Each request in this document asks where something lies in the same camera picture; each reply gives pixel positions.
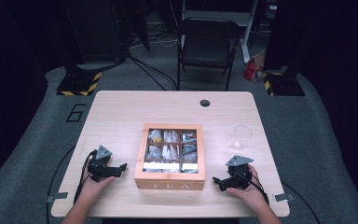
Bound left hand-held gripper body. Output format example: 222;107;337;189
87;145;117;183

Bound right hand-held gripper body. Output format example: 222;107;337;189
226;155;255;190

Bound wooden tea box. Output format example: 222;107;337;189
133;123;207;191

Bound person's right hand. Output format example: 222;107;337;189
227;164;269;214

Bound person's left hand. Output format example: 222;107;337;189
78;174;116;204

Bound clear plastic cup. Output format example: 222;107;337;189
230;124;254;152

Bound grey tape strip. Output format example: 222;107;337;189
46;191;70;203
273;193;295;203

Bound black stand with striped base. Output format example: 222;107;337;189
261;0;306;97
56;0;103;97

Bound red paper bag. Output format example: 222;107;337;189
242;49;267;83

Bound black folding chair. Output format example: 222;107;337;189
176;17;242;91

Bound black equipment cabinet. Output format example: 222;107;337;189
64;0;129;63

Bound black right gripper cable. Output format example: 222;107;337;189
245;172;322;224

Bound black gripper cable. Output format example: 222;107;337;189
45;145;98;224
245;172;322;224

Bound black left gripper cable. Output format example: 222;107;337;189
45;145;98;224

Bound black floor cables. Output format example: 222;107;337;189
127;50;179;91

